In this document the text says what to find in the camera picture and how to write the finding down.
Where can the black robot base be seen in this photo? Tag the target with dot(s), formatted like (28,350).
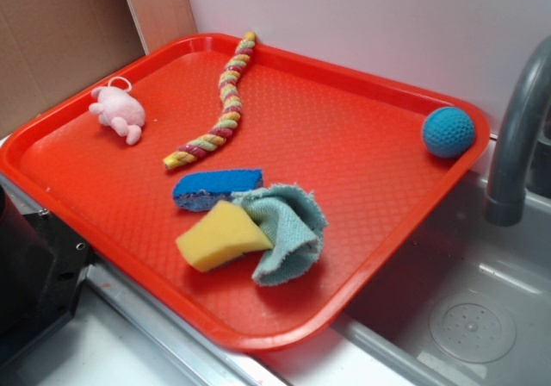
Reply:
(43,263)

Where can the pink plush bunny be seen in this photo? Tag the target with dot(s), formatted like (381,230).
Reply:
(117,109)

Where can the teal woven cloth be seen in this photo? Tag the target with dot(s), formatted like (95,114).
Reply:
(294,224)

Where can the yellow sponge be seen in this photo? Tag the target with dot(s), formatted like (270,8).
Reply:
(225,233)

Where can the blue sponge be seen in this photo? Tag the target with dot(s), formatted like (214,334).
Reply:
(200,191)

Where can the blue dimpled ball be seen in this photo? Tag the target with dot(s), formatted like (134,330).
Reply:
(448,132)

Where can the grey plastic sink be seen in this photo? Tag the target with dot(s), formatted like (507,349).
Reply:
(462,302)

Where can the grey faucet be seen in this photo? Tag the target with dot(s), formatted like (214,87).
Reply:
(521,159)

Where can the brown cardboard panel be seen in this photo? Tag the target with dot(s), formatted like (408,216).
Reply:
(52,49)

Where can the red plastic tray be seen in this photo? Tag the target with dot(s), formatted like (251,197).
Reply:
(352,139)

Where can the multicolour twisted rope toy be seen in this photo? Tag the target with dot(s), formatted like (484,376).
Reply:
(230,114)

